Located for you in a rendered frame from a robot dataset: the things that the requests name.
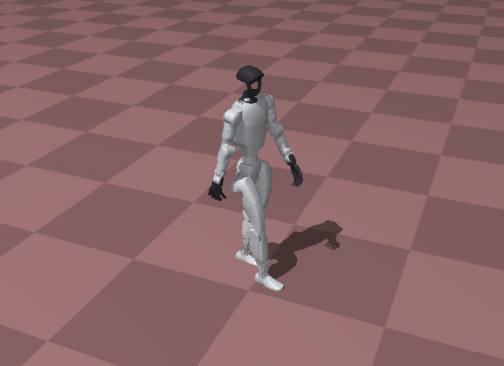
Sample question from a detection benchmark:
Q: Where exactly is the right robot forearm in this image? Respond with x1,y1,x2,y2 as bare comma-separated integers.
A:
213,146,230,185

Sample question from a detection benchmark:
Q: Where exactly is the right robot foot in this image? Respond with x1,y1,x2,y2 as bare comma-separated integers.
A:
254,272,284,291

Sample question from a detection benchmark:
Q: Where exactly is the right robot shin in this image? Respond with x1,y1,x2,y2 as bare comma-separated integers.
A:
247,228,269,279

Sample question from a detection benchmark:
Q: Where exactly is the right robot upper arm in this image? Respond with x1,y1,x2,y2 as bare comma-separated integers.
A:
220,106,243,157

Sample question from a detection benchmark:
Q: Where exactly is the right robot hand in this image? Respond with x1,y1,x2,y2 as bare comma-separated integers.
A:
208,178,226,201

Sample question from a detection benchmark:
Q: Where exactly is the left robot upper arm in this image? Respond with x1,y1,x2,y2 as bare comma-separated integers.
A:
262,94,284,137

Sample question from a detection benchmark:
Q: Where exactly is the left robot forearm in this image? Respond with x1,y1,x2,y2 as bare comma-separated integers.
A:
274,131,295,163

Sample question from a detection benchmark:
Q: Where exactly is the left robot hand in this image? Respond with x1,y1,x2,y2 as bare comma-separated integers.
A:
287,153,303,187

